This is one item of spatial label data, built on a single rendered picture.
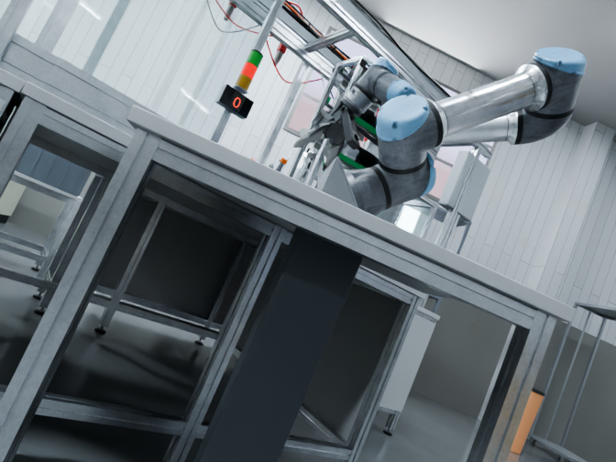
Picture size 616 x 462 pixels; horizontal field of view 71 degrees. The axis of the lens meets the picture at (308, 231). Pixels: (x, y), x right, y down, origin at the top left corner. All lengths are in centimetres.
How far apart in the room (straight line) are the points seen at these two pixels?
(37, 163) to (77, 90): 204
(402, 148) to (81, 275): 70
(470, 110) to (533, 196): 558
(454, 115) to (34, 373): 97
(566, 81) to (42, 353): 123
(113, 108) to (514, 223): 574
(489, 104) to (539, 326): 51
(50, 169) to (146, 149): 247
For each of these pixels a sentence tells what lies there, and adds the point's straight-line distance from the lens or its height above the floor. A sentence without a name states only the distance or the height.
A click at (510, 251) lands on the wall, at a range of 640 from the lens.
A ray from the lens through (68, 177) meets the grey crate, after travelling 330.
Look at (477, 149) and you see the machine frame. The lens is 332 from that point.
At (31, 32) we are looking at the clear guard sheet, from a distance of 252.
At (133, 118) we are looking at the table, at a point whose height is 84.
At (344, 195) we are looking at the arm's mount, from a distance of 101.
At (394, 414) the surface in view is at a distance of 320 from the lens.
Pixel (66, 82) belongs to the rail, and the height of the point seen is 91.
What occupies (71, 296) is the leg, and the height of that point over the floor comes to 52.
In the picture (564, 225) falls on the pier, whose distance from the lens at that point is 659.
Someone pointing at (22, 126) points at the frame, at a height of 76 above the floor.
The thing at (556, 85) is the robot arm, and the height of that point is 136.
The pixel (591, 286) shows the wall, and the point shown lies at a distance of 712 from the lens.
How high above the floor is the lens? 70
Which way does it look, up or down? 6 degrees up
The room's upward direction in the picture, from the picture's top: 24 degrees clockwise
